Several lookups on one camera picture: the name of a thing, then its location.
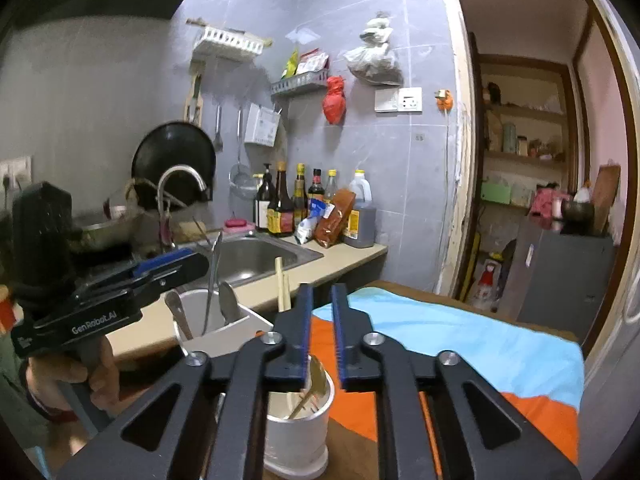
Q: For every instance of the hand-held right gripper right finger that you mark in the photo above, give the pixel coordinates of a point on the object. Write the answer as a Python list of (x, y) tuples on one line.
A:
[(342, 330)]

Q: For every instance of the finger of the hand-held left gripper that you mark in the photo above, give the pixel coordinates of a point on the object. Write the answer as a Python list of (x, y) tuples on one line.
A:
[(165, 261), (185, 270)]

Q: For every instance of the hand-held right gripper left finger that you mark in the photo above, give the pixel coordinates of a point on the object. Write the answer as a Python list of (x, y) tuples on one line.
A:
[(301, 330)]

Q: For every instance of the wooden chopstick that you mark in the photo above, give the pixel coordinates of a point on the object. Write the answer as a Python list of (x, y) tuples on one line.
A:
[(286, 292), (279, 285)]

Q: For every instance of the gold coloured spoon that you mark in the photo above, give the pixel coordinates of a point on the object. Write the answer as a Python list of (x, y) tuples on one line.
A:
[(316, 375)]

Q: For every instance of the white plastic utensil basket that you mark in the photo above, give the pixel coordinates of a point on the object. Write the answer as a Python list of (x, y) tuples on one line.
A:
[(300, 440)]

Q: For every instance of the person's left forearm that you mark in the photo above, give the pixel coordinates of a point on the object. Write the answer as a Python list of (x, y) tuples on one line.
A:
[(15, 400)]

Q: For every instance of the person's left hand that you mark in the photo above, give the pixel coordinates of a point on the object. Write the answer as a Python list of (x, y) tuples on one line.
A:
[(60, 377)]

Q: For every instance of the pink sponge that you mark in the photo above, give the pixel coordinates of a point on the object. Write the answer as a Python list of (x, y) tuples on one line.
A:
[(236, 225)]

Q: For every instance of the steel sink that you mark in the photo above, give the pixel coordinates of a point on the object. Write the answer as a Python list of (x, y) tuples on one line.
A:
[(260, 257)]

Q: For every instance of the curved steel faucet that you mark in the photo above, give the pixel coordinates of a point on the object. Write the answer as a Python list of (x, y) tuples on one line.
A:
[(177, 170)]

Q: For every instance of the dark pump bottle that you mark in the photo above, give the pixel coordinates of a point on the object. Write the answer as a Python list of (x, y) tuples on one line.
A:
[(262, 205)]

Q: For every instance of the blue white packet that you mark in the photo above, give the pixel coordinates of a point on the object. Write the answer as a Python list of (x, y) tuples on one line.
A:
[(310, 225)]

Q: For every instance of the black frying pan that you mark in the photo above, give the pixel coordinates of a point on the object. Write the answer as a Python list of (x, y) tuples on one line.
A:
[(170, 155)]

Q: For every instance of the hanging metal strainer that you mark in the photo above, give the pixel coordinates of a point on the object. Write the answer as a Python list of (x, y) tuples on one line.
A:
[(239, 177)]

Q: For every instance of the striped cloth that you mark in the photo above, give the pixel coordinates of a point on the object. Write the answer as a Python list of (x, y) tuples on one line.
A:
[(450, 340)]

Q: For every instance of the brown packet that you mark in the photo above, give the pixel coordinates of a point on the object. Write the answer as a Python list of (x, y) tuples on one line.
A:
[(334, 220)]

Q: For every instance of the brown cap sauce bottle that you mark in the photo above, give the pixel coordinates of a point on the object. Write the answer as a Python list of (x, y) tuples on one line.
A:
[(281, 215)]

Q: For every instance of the dark oil jug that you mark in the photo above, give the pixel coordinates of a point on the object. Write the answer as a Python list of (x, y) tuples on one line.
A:
[(362, 220)]

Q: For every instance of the yellow cap dark bottle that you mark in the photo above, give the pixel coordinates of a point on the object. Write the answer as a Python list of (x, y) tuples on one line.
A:
[(299, 195)]

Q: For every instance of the hanging metal ladle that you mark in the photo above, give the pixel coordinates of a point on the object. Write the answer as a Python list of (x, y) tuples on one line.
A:
[(218, 130)]

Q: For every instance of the yellow cap clear bottle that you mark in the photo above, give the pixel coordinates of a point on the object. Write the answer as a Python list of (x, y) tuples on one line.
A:
[(332, 187)]

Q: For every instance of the red cap sauce bottle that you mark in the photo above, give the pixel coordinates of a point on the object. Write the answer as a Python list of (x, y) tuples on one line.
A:
[(316, 187)]

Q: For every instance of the wooden hanging utensil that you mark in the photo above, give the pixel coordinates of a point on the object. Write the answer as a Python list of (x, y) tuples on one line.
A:
[(189, 105)]

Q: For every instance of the green box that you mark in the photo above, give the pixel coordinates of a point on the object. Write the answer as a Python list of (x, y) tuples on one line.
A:
[(497, 193)]

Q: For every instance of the red plastic bag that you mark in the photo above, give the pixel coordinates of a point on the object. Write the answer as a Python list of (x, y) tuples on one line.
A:
[(334, 105)]

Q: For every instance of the grey mini fridge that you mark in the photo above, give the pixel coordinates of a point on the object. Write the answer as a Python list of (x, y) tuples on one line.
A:
[(560, 280)]

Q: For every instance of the pink cloth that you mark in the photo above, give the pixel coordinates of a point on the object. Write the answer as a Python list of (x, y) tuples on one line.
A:
[(545, 202)]

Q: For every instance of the seasoning packets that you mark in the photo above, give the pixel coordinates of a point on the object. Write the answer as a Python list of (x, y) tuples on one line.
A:
[(312, 62)]

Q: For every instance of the small jar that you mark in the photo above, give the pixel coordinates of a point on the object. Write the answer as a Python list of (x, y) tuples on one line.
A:
[(522, 146)]

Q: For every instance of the dark pot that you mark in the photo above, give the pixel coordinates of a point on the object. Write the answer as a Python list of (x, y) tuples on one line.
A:
[(577, 215)]

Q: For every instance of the white plastic bag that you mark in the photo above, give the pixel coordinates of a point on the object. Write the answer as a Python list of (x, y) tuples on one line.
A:
[(372, 62)]

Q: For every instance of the wooden shelf unit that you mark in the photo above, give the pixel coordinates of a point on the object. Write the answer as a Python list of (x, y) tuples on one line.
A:
[(525, 110)]

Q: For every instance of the wooden cutting board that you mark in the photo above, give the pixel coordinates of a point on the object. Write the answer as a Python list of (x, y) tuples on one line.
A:
[(606, 200)]

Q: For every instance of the white wall utensil holder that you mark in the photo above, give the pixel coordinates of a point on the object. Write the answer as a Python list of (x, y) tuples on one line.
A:
[(260, 127)]

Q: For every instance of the white wall outlet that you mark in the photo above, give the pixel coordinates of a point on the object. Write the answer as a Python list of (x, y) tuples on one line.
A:
[(15, 172)]

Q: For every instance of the door frame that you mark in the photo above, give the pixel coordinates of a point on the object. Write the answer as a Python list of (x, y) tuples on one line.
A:
[(462, 160)]

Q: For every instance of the grey wall shelf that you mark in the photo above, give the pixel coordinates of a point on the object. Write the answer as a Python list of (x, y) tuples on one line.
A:
[(300, 84)]

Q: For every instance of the white wall basket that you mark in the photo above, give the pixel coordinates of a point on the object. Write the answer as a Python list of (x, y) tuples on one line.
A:
[(225, 42)]

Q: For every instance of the white wall switch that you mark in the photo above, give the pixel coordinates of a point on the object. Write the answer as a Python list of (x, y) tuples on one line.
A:
[(386, 100)]

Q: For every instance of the white wall socket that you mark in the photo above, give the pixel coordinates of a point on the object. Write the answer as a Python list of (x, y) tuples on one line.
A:
[(411, 100)]

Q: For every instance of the orange wall hook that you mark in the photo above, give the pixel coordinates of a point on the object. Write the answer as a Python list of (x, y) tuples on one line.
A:
[(444, 100)]

